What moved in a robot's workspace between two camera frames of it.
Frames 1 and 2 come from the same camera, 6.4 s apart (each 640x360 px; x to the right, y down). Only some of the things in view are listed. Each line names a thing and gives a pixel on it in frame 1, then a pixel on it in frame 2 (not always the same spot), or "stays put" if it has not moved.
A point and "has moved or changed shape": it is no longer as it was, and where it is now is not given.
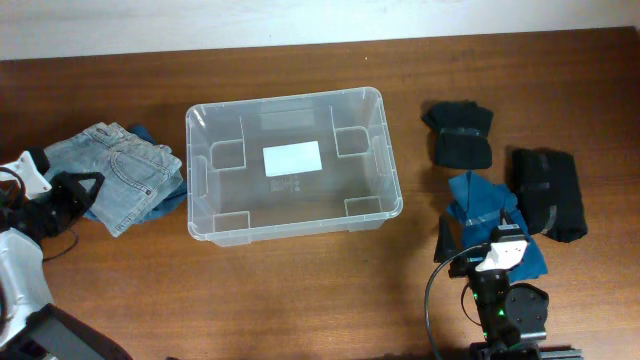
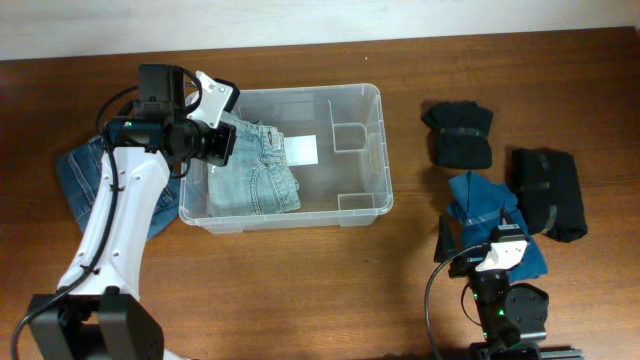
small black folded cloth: x=461 y=129 stays put
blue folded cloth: x=477 y=203 stays put
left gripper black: x=67 y=185 -> x=224 y=133
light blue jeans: x=139 y=175 has moved or changed shape
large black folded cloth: x=548 y=189 stays put
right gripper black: x=444 y=248 stays put
